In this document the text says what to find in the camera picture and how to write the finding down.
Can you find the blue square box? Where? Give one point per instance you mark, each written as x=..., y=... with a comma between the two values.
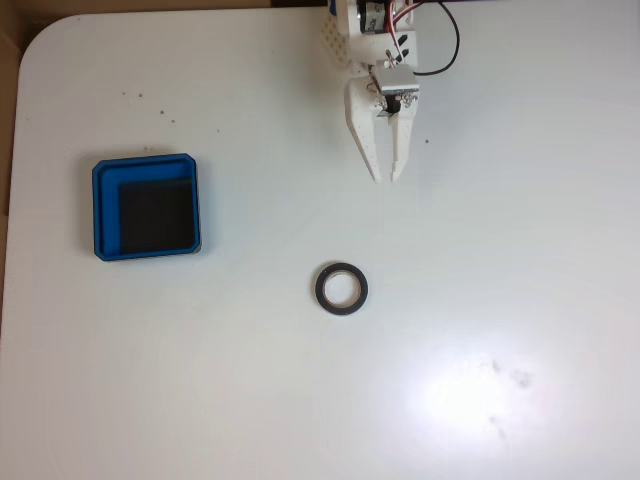
x=107, y=210

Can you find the white camera box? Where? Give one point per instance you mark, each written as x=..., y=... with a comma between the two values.
x=395, y=80

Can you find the black tape roll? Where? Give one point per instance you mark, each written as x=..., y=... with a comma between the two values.
x=320, y=290

